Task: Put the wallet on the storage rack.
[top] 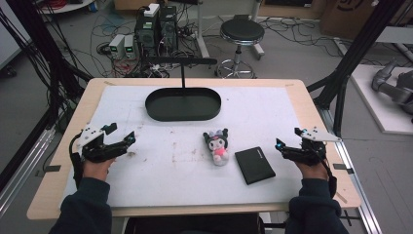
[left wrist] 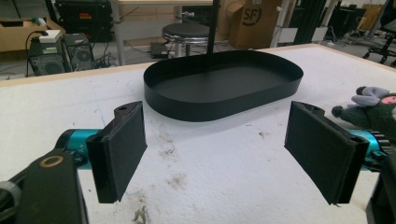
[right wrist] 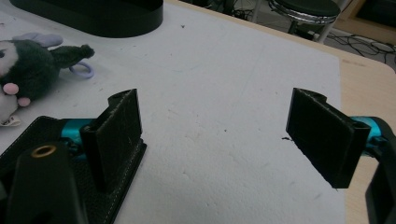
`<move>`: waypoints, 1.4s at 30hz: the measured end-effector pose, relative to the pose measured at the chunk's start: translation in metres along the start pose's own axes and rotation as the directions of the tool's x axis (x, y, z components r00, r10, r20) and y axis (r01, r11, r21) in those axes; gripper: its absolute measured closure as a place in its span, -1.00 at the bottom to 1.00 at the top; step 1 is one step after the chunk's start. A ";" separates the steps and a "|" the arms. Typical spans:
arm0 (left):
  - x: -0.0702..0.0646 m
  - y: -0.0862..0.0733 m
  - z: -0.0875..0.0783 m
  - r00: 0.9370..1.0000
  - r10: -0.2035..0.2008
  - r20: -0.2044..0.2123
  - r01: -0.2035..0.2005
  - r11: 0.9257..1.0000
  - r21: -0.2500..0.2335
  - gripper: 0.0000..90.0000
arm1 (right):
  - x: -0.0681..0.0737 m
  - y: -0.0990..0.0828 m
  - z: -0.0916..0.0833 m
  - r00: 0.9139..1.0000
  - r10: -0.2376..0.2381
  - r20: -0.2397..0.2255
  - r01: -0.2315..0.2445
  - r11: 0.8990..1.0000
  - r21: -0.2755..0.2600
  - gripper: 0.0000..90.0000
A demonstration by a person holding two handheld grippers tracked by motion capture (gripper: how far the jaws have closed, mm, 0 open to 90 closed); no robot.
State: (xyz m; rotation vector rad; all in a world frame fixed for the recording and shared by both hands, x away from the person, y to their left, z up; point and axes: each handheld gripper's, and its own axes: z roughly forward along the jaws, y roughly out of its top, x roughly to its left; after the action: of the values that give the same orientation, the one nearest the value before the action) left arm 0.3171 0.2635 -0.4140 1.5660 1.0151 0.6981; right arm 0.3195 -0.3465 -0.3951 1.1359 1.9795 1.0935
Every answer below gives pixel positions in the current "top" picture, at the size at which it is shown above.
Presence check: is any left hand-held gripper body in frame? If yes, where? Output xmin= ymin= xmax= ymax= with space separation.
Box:
xmin=76 ymin=126 xmax=129 ymax=164

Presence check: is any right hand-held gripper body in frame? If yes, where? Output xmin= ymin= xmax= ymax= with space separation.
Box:
xmin=282 ymin=126 xmax=343 ymax=167

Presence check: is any black rectangular box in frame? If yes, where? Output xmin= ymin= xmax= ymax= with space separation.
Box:
xmin=234 ymin=145 xmax=277 ymax=186

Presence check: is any black oval tray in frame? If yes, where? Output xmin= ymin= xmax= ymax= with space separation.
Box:
xmin=144 ymin=87 xmax=222 ymax=123

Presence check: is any black pink plush doll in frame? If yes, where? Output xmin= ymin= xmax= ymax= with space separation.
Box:
xmin=203 ymin=128 xmax=230 ymax=167

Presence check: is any person's left hand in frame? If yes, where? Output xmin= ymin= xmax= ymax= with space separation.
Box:
xmin=82 ymin=157 xmax=117 ymax=182

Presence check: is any person's right hand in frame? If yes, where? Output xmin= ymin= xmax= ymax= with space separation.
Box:
xmin=293 ymin=160 xmax=329 ymax=181

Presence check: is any white table mat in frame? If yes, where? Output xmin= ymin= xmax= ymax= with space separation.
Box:
xmin=61 ymin=85 xmax=304 ymax=209

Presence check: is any white power supply unit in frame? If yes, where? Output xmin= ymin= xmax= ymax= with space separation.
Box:
xmin=123 ymin=34 xmax=137 ymax=60
xmin=108 ymin=33 xmax=127 ymax=60

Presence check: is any white platform board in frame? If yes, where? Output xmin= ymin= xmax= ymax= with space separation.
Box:
xmin=350 ymin=63 xmax=413 ymax=136

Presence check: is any black T-shaped stand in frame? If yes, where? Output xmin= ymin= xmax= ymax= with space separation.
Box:
xmin=142 ymin=57 xmax=218 ymax=90

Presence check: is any black computer tower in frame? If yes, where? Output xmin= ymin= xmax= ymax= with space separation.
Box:
xmin=133 ymin=3 xmax=179 ymax=59

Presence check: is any black round stool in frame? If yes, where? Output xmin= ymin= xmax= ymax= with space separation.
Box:
xmin=215 ymin=18 xmax=266 ymax=80

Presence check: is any cardboard box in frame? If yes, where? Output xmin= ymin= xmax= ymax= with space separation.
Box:
xmin=319 ymin=0 xmax=413 ymax=41

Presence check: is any black wrist strap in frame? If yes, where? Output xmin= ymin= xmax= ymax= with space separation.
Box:
xmin=68 ymin=132 xmax=85 ymax=189
xmin=319 ymin=152 xmax=339 ymax=199

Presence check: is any black metal frame post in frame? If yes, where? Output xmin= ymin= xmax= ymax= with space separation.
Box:
xmin=306 ymin=0 xmax=397 ymax=137

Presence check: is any black cable bundle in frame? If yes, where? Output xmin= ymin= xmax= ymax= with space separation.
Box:
xmin=0 ymin=0 xmax=94 ymax=131

